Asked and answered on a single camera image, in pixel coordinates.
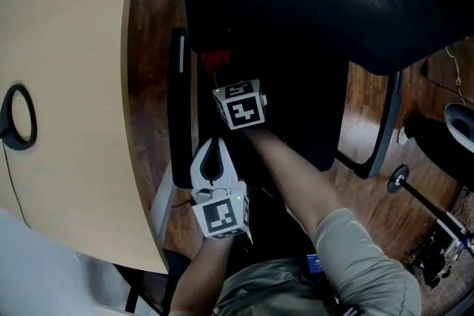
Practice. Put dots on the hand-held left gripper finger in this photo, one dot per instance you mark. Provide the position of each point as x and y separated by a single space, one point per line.
229 172
195 168

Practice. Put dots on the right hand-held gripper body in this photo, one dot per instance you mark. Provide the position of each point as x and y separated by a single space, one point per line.
242 109

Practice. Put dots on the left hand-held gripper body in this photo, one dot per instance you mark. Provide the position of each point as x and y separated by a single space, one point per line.
220 214

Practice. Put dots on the pink cloth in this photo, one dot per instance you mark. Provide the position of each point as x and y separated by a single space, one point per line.
216 59

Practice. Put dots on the person's right forearm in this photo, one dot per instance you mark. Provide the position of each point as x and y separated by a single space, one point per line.
292 181

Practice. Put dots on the person's left forearm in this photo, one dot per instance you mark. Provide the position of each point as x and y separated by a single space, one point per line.
200 270

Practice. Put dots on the person's black trousers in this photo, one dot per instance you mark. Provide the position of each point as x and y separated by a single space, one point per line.
266 218

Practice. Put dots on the blue badge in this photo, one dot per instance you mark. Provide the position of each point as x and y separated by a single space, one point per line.
313 263

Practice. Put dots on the person's grey shirt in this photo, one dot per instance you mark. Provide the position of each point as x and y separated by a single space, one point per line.
352 262

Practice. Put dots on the light wooden desk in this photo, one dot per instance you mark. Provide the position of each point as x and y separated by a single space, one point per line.
74 85

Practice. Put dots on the black stanchion with metal base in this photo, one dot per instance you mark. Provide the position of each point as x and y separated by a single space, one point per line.
398 179

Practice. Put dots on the black desk lamp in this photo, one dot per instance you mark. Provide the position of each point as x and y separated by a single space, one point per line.
5 122

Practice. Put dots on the white handheld device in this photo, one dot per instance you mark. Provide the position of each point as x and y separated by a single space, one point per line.
459 126

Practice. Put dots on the white rack with equipment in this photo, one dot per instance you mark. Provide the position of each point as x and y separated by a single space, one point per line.
440 251

